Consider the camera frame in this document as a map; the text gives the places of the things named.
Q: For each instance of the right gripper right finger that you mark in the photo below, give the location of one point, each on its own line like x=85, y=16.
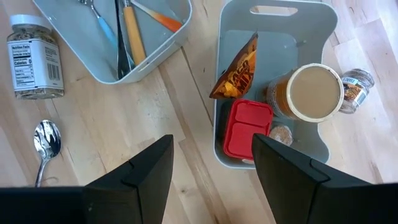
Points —
x=292, y=186

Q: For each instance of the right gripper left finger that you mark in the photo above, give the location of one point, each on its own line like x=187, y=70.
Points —
x=136, y=193

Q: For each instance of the red paprika spice tin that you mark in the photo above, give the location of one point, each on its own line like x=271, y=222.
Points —
x=245, y=130

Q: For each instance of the brown taco mix packet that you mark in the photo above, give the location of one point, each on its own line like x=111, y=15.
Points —
x=239, y=74

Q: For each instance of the black spoon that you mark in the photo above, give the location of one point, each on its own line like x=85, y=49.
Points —
x=122, y=56

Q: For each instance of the grey plastic bin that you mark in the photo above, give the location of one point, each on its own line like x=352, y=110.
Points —
x=280, y=43
x=81, y=46

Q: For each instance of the all-metal silver spoon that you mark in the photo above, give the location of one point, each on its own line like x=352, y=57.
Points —
x=47, y=140

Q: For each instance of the bagel seasoning glass jar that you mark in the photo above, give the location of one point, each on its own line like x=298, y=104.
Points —
x=34, y=62

